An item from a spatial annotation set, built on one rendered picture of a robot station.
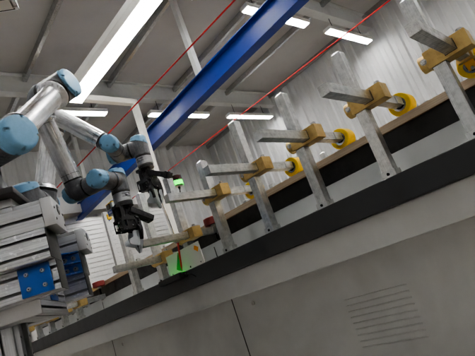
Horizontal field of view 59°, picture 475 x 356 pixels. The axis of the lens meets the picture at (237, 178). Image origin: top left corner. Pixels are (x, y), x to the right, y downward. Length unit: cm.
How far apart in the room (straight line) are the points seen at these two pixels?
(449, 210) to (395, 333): 57
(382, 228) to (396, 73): 813
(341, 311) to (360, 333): 10
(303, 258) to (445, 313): 48
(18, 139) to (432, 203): 121
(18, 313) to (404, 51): 865
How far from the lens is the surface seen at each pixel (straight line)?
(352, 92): 122
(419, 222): 131
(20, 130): 143
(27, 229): 138
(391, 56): 946
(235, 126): 166
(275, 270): 161
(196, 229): 188
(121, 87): 870
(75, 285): 183
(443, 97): 148
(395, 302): 162
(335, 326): 177
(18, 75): 801
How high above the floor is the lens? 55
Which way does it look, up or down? 14 degrees up
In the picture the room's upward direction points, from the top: 20 degrees counter-clockwise
